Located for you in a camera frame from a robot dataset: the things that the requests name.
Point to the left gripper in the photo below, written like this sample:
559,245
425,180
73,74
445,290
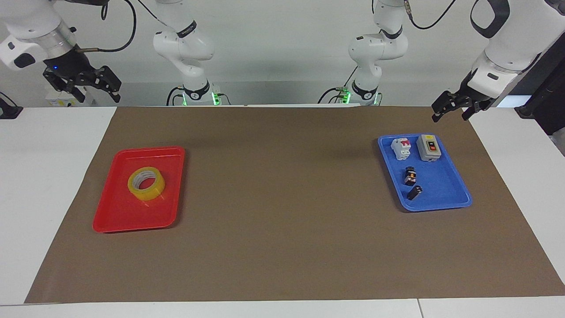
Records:
464,88

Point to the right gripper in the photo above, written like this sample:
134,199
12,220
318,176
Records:
66,64

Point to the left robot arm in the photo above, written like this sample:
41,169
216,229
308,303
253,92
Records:
375,48

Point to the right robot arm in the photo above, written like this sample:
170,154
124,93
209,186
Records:
185,42

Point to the yellow tape roll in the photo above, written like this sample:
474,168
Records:
154,192

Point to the white circuit breaker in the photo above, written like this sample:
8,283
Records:
401,149

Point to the blue plastic tray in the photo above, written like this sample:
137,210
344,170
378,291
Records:
441,187

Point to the small black rectangular part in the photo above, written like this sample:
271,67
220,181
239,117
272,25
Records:
414,192

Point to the red plastic tray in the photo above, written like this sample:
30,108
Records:
119,212

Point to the grey push-button switch box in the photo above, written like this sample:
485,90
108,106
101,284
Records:
429,149

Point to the small black round switch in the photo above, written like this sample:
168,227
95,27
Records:
410,176

